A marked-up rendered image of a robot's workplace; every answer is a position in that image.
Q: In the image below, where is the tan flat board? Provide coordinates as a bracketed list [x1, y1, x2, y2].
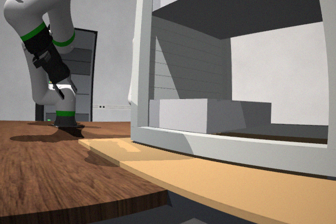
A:
[78, 138, 336, 224]

